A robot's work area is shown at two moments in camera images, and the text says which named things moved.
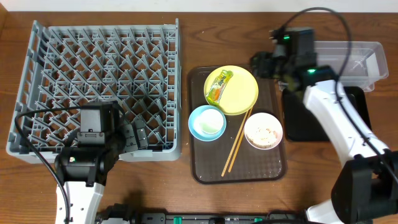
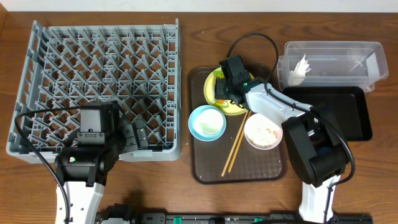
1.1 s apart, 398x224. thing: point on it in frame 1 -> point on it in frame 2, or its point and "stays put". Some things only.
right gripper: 261,65 -> 222,88
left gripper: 131,137 stays put
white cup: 208,121 stays put
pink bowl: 263,131 stays put
